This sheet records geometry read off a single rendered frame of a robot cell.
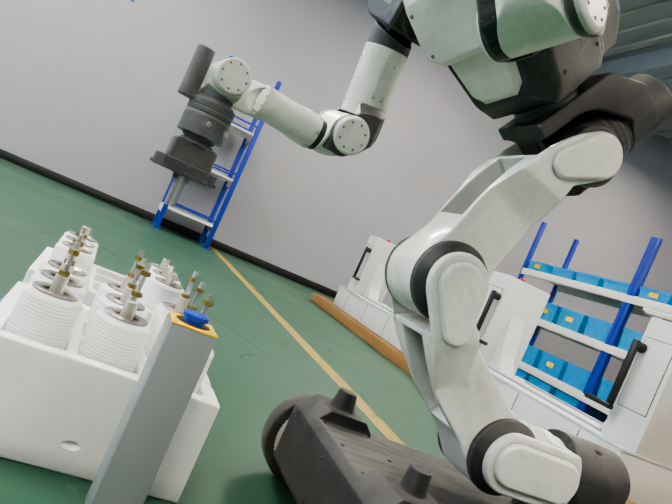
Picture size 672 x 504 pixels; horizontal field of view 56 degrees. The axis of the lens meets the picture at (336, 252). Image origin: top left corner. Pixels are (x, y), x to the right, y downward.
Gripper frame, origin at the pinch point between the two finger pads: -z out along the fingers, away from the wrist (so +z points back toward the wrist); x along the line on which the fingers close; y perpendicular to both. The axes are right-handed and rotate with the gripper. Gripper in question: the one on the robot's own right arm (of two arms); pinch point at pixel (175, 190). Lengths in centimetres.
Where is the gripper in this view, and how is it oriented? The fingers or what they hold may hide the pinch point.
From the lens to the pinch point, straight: 122.5
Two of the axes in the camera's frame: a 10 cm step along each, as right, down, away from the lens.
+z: 4.0, -9.1, 0.1
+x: -8.3, -3.7, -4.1
